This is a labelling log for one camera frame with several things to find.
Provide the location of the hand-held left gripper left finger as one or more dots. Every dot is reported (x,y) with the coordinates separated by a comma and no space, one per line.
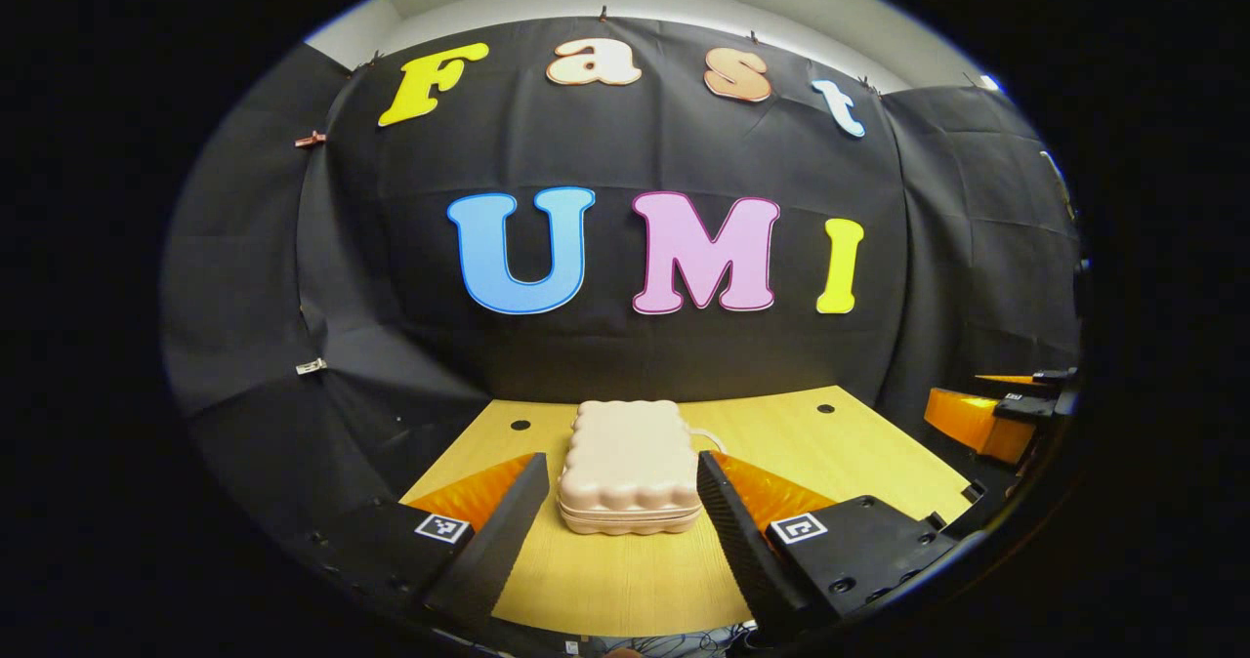
(503,541)

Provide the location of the black backdrop cloth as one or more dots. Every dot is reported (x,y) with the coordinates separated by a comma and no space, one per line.
(684,150)

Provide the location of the pink scalloped suitcase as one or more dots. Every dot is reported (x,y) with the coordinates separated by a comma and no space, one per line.
(625,468)

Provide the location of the small ceiling light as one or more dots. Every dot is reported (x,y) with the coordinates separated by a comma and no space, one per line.
(988,82)

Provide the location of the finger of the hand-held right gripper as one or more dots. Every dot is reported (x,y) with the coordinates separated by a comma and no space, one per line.
(962,419)
(1035,380)

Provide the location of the red backdrop clip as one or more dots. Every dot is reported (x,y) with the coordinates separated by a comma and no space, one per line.
(311,139)

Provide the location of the metal backdrop clip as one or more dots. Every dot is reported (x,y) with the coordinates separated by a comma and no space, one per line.
(311,366)

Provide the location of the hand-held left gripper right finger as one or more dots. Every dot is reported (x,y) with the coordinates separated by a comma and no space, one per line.
(737,541)

